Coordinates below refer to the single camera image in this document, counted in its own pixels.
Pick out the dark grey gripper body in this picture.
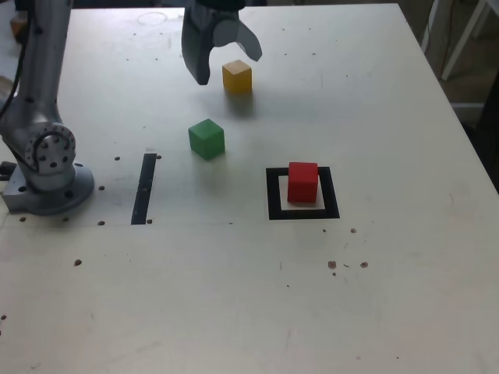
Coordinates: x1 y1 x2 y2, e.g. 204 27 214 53
186 2 240 27

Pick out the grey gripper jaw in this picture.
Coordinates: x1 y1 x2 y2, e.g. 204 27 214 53
213 18 264 63
181 13 218 86

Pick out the yellow cube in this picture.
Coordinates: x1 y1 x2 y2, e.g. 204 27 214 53
221 59 253 96

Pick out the green cube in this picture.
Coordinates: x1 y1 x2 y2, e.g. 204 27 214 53
188 118 226 161

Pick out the red cube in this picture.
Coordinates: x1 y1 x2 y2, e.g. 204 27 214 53
287 161 320 204

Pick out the black tape square outline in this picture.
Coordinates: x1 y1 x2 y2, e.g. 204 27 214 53
265 166 341 221

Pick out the black tape strip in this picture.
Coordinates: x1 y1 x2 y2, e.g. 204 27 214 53
130 153 157 226

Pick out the white furniture frame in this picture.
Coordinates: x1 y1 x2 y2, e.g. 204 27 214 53
440 0 499 82

